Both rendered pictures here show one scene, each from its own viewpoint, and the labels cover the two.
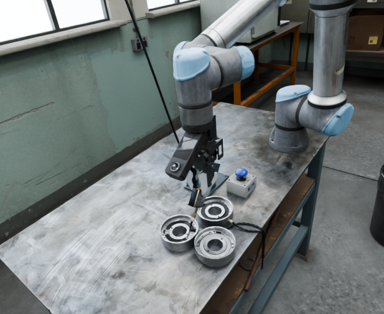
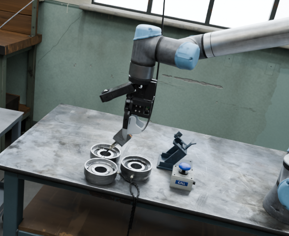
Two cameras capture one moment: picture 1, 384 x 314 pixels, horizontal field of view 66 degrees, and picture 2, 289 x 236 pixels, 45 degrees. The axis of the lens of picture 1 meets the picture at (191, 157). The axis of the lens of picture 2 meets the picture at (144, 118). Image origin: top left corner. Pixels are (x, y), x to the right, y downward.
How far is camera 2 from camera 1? 88 cm
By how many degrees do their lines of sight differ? 49
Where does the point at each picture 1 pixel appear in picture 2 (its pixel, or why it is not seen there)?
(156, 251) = (87, 153)
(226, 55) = (171, 40)
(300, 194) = not seen: outside the picture
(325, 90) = not seen: outside the picture
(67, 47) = (263, 51)
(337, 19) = not seen: outside the picture
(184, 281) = (68, 167)
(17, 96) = (198, 66)
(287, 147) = (267, 203)
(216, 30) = (211, 34)
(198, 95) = (135, 54)
